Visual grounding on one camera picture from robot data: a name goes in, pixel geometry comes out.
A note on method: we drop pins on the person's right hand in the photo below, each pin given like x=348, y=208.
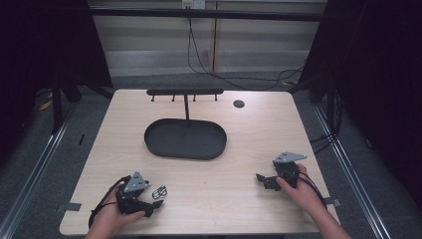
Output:
x=303, y=195

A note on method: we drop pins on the black horizontal frame bar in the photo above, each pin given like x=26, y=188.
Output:
x=205, y=14

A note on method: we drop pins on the white wall socket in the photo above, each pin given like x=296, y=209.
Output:
x=193, y=4

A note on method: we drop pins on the black curtain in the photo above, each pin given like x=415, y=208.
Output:
x=378, y=83
x=43, y=49

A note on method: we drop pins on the grey tape strip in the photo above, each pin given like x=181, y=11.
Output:
x=332, y=201
x=71, y=206

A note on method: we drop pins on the person's left hand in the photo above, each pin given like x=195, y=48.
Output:
x=107, y=220

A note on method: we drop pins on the round black table grommet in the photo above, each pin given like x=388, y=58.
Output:
x=239, y=103

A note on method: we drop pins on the yellow floor tape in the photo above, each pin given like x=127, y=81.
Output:
x=45, y=104

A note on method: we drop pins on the black frame leg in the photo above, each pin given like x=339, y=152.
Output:
x=57, y=109

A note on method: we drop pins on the black hook stand with tray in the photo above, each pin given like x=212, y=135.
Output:
x=185, y=139

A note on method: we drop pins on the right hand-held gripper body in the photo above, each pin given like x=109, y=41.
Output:
x=287, y=169

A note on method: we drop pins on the metal floor rail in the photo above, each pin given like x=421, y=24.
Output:
x=36, y=172
x=351, y=172

